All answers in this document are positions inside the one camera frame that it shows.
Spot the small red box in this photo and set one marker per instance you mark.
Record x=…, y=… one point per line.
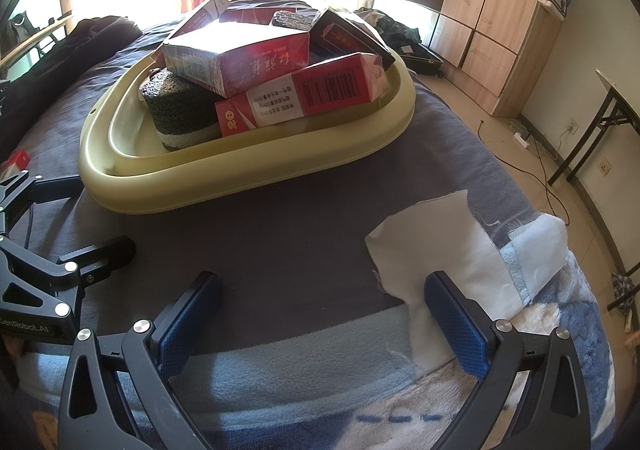
x=19, y=159

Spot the blue white blanket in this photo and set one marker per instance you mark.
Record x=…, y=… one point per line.
x=300, y=380

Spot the wooden wardrobe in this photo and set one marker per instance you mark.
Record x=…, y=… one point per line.
x=490, y=4

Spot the wooden bed rail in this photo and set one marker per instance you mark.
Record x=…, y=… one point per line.
x=40, y=34

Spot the folding table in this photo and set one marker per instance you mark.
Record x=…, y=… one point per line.
x=580, y=144

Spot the black garment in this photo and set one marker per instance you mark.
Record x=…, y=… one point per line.
x=75, y=49

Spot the black foam cylinder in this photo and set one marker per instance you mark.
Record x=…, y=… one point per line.
x=295, y=20
x=175, y=104

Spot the large red white carton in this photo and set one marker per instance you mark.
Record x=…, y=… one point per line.
x=250, y=62

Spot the white power strip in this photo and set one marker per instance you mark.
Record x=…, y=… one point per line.
x=522, y=139

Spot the grey bed sheet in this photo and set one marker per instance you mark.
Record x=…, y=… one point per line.
x=250, y=240

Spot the dark glossy carton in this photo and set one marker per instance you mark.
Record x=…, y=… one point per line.
x=350, y=37

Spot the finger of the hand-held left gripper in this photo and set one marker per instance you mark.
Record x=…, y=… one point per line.
x=50, y=186
x=100, y=252

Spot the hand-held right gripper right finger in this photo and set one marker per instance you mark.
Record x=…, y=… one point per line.
x=460, y=325

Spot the wall socket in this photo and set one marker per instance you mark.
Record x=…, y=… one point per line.
x=572, y=127
x=605, y=164

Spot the white cloth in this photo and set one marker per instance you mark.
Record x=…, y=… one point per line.
x=440, y=240

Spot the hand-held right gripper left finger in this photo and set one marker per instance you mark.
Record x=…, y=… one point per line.
x=185, y=325

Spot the black suitcase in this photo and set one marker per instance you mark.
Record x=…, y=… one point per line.
x=420, y=54

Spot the cream plastic basin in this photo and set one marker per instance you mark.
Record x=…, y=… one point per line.
x=225, y=164

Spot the pile of clothes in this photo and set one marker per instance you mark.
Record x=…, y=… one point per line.
x=625, y=290

